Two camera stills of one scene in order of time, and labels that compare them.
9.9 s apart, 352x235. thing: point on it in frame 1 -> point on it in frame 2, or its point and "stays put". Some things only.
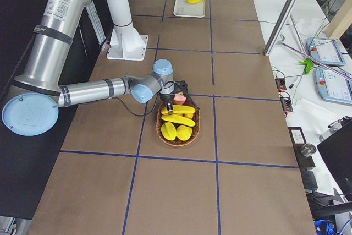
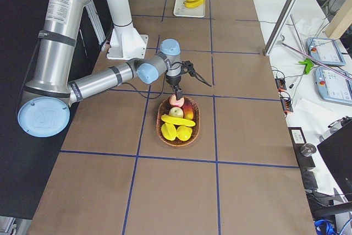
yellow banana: x=179 y=119 stays put
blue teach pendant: x=333 y=86 stays put
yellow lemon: x=183 y=132 stays put
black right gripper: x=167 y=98 -> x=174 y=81
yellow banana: x=179 y=109 -> x=192 y=3
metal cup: x=308 y=149 stays put
